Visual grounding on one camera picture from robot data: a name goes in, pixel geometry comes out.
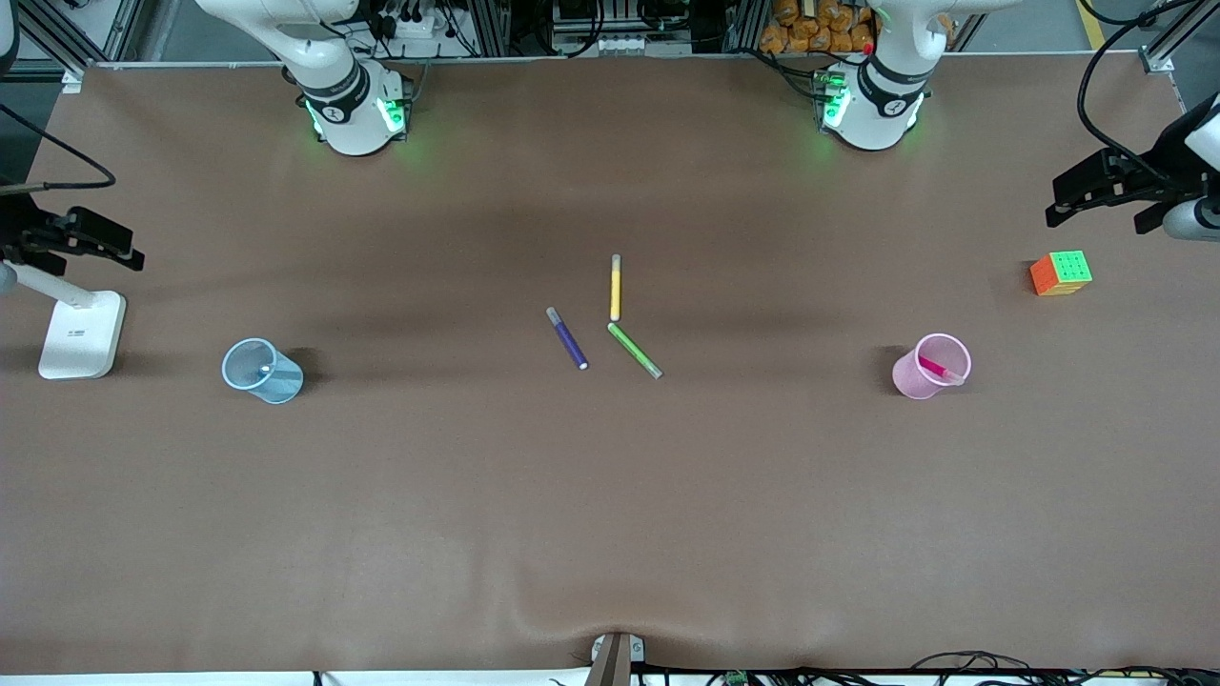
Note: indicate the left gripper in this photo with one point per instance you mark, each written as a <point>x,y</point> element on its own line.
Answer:
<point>1161,164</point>

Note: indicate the pink marker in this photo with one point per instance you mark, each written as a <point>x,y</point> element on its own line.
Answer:
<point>934,367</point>

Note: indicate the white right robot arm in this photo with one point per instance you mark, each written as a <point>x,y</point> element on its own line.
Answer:
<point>348,105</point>

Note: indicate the colourful puzzle cube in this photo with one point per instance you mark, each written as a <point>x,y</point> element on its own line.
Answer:
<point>1063,272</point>

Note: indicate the translucent blue cup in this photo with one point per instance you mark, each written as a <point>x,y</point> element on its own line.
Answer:
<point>281,389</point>

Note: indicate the translucent pink cup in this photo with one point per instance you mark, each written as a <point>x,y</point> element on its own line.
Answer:
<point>910,383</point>

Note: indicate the orange packets pile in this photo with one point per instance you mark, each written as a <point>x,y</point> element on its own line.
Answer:
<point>810,27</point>

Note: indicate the white power strip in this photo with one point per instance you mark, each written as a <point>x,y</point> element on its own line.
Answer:
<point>419,27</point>

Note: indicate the purple marker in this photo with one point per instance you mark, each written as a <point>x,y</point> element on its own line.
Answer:
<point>568,340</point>

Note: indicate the yellow marker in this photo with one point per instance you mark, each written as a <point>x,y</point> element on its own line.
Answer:
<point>616,291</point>

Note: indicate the green marker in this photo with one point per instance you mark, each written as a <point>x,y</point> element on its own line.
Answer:
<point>633,349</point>

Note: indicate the white connector block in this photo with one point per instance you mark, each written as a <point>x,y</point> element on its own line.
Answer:
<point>620,44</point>

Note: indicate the aluminium frame profile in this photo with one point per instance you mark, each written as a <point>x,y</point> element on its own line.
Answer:
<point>91,33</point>
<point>1177,33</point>

